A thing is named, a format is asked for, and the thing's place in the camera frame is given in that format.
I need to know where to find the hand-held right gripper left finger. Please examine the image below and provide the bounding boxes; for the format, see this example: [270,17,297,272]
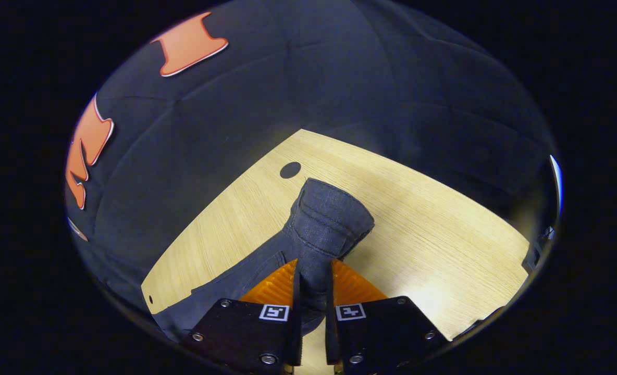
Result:
[179,259,303,375]

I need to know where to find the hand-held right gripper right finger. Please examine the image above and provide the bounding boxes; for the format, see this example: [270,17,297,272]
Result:
[325,259,451,375]

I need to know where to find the dark grey jeans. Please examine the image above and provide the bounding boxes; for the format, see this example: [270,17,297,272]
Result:
[155,177,376,342]

